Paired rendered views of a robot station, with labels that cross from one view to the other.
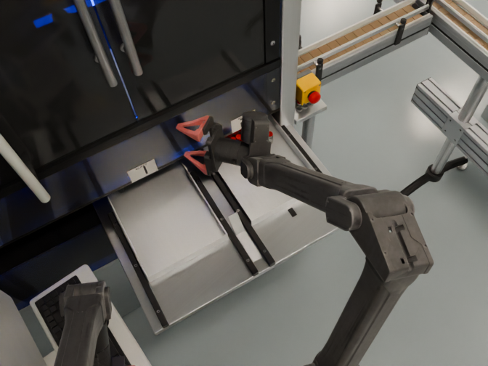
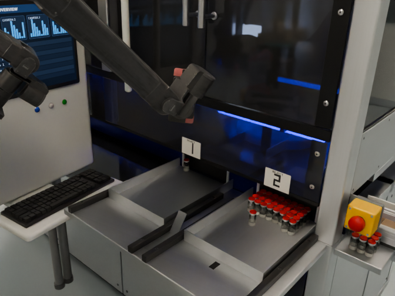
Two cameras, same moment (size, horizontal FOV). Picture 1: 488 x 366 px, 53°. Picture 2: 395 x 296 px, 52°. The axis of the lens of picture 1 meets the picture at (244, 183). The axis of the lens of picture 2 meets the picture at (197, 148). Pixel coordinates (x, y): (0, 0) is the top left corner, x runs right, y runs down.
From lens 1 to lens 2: 1.12 m
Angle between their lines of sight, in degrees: 58
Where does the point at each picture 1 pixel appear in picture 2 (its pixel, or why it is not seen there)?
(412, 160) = not seen: outside the picture
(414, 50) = not seen: outside the picture
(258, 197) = (218, 238)
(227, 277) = (123, 235)
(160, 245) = (144, 195)
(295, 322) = not seen: outside the picture
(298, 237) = (184, 275)
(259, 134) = (186, 75)
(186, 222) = (170, 202)
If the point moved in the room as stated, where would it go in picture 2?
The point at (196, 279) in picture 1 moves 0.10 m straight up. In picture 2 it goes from (116, 219) to (114, 190)
